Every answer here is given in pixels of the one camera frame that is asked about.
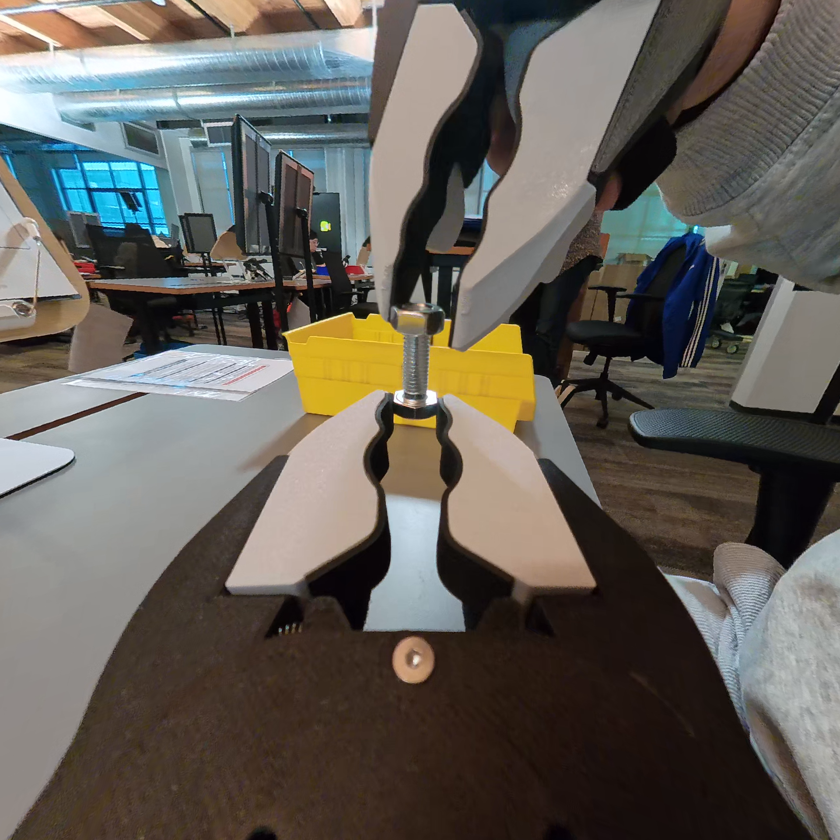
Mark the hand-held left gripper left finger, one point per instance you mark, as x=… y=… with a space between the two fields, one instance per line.
x=315 y=499

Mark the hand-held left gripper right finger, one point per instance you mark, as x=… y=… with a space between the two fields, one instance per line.
x=512 y=505

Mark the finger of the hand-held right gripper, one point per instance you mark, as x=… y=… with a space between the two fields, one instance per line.
x=564 y=131
x=410 y=131

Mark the silver nut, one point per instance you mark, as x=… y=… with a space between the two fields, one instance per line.
x=417 y=396

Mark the steel bolt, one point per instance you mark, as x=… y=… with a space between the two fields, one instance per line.
x=417 y=364

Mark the person's right forearm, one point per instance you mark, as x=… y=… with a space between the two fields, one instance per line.
x=774 y=164

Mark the grey desk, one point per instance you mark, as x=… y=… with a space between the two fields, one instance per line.
x=131 y=499

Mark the long wooden office desk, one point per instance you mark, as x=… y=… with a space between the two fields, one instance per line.
x=184 y=285

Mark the person's right hand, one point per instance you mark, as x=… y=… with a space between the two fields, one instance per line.
x=735 y=39

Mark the black screen green icon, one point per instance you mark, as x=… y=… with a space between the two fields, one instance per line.
x=326 y=223

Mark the yellow plastic bin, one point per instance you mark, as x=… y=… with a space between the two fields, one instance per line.
x=348 y=374

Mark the black monitor on pole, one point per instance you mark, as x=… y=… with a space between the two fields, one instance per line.
x=293 y=203
x=250 y=184

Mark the laminated paper sheet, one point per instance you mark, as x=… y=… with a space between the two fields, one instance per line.
x=184 y=374

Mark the black office chair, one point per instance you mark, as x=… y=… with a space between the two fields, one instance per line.
x=600 y=334

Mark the blue jacket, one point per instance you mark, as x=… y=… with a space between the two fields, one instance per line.
x=676 y=308

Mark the black chair armrest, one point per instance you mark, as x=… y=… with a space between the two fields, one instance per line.
x=735 y=436

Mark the small black monitor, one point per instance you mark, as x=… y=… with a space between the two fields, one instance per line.
x=198 y=231

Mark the grey cardboard sheet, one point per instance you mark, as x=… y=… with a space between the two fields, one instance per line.
x=98 y=341

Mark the white monitor base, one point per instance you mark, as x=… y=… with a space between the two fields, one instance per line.
x=26 y=463

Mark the blue-lit window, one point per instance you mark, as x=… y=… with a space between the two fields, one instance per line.
x=105 y=187

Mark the plywood panel stand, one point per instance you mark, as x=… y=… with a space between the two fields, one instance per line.
x=33 y=262

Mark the small silver ventilation duct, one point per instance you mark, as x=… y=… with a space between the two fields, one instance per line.
x=210 y=105

